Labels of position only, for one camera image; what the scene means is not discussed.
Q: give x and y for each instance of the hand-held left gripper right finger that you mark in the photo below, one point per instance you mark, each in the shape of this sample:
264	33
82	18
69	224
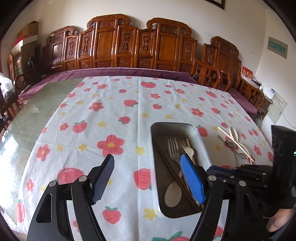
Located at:
192	178

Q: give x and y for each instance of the brown cardboard box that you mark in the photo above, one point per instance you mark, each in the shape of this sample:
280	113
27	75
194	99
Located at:
28	29

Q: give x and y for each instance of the metal fork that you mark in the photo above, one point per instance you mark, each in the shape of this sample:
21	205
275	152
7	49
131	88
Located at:
173	149

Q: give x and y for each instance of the wooden side table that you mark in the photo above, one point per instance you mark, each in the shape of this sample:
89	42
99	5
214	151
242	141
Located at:
266	106

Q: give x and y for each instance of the framed flower painting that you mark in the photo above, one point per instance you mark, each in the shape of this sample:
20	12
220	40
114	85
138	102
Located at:
219	3

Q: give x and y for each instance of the grey wall box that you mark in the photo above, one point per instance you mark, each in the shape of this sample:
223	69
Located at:
277	47

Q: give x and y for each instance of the cream spoon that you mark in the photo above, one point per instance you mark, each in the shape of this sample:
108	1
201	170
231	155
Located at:
173	194
234	134

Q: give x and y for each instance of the cream fork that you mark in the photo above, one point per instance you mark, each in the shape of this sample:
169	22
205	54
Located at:
186	150

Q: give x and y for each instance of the person's right hand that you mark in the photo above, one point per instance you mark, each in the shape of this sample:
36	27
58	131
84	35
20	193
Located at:
281	219

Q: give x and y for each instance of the carved wooden armchair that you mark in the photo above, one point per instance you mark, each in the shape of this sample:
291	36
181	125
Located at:
219	64

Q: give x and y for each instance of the purple armchair cushion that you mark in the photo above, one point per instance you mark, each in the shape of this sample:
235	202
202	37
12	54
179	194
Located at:
242	99

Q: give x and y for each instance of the red desk calendar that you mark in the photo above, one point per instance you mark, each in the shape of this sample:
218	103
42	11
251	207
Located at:
247	73

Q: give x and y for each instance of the rectangular metal tray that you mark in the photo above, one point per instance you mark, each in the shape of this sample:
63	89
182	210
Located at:
161	176

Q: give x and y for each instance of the dark cabinet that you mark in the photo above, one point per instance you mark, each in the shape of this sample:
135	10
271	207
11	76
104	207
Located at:
30	58

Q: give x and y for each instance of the purple sofa cushion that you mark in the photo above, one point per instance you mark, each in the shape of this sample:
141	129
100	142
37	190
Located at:
104	73

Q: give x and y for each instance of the cutlery pile on tablecloth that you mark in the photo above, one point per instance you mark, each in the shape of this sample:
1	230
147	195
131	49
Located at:
224	131

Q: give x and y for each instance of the white device with display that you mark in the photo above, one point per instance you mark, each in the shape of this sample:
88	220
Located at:
270	92

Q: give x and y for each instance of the metal spoon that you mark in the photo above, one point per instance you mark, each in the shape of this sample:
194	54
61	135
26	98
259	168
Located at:
241	155
230	143

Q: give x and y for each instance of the white plastic bag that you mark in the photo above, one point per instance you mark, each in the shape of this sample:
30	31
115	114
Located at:
6	88

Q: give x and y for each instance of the dark wooden dining chair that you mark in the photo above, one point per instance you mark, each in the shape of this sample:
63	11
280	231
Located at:
5	109

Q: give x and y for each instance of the strawberry print tablecloth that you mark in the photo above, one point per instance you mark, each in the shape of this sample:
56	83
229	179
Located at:
111	111

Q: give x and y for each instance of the dark chopstick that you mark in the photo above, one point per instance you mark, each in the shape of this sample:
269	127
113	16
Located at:
171	169
166	155

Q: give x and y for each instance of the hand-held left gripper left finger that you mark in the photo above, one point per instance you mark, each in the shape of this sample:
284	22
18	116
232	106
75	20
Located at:
103	178

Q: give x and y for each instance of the carved wooden sofa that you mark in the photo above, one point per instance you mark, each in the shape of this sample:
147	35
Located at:
120	44

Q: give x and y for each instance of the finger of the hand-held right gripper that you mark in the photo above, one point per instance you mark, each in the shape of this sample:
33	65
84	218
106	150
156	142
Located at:
222	170
254	171

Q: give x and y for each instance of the white wall panel door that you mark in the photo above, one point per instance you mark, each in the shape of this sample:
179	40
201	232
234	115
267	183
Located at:
279	107

